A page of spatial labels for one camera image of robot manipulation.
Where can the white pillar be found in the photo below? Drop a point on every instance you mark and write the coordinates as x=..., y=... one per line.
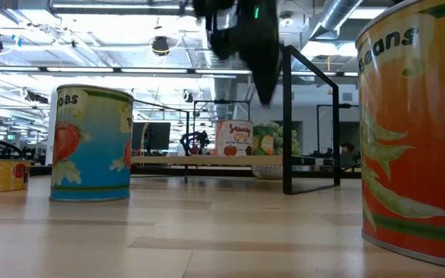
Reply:
x=51, y=127

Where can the background black robot arm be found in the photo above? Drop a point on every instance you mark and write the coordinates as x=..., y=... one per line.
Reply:
x=195, y=141

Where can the blue tomato labelled can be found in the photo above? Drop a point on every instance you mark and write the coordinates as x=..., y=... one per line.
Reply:
x=91, y=154

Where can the person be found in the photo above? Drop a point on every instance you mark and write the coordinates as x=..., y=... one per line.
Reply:
x=348, y=152

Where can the black aluminium table frame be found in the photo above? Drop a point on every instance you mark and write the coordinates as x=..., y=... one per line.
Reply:
x=207, y=171

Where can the black background metal frame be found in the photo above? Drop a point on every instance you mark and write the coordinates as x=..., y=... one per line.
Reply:
x=222, y=102
x=346, y=105

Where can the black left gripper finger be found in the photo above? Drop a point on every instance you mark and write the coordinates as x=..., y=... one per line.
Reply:
x=265, y=73

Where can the silver ventilation duct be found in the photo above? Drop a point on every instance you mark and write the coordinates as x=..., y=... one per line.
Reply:
x=334, y=15

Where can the white Saucy O's can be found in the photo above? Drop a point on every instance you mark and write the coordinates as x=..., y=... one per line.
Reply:
x=233, y=139

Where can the green and orange labelled can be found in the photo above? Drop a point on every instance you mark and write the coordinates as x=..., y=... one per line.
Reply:
x=263, y=144

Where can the orange beans labelled can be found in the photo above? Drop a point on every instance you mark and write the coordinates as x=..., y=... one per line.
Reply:
x=419, y=135

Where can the black office monitor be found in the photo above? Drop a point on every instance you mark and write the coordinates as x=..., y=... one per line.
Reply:
x=151, y=136

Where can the wooden serving tray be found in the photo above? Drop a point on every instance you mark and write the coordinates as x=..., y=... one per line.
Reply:
x=191, y=160

